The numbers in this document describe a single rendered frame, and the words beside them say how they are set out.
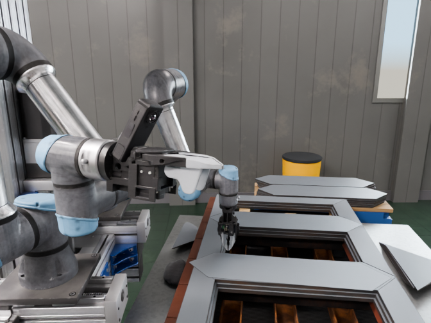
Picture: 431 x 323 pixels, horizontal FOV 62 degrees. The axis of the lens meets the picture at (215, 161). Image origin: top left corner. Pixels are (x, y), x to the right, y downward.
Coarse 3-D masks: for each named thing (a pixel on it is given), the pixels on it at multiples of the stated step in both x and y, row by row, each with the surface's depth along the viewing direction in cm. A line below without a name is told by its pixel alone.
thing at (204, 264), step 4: (204, 256) 145; (208, 256) 145; (212, 256) 145; (200, 260) 142; (204, 260) 142; (208, 260) 142; (212, 260) 142; (196, 264) 139; (200, 264) 139; (204, 264) 139; (208, 264) 139; (196, 268) 137; (200, 268) 137; (204, 268) 137; (208, 268) 137; (204, 272) 134; (208, 272) 134
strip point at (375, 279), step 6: (360, 264) 139; (366, 270) 135; (372, 270) 135; (366, 276) 131; (372, 276) 131; (378, 276) 131; (384, 276) 131; (372, 282) 128; (378, 282) 128; (384, 282) 128; (372, 288) 124
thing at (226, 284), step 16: (256, 208) 203; (272, 208) 202; (288, 208) 201; (304, 208) 200; (320, 208) 199; (336, 240) 167; (352, 256) 151; (384, 272) 134; (224, 288) 129; (240, 288) 129; (256, 288) 128; (272, 288) 128; (288, 288) 127; (304, 288) 127; (320, 288) 126; (336, 288) 125; (384, 304) 117; (208, 320) 111; (384, 320) 113
